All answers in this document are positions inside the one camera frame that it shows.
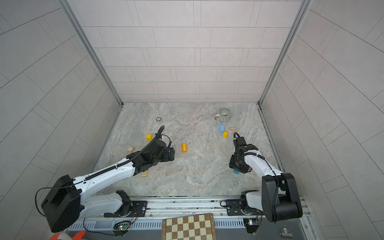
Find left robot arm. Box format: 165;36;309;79
41;139;175;233

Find checkered chess board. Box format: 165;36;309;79
162;214;217;240

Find aluminium corner post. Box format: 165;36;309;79
258;0;312;106
58;0;124;108

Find striped ceramic mug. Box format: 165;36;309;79
215;108;231;123

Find orange supermarket wooden block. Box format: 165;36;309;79
182;143;187;153

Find circuit board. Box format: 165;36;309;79
243;218;260;234
113;221;131;231

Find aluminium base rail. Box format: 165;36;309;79
65;196;317;240

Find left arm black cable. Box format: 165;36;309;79
34;125;172;217

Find red white object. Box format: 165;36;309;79
49;231;86;240

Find aluminium corner post left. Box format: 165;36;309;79
58;0;124;108

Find left circuit board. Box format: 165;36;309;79
113;221;131;231

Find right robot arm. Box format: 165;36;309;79
224;133;303;223

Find yellow wooden cube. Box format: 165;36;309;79
146;134;153;141

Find right circuit board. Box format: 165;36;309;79
243;218;260;234

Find metal clamp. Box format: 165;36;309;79
280;228;293;239

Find aluminium corner post right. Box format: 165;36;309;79
258;0;312;106

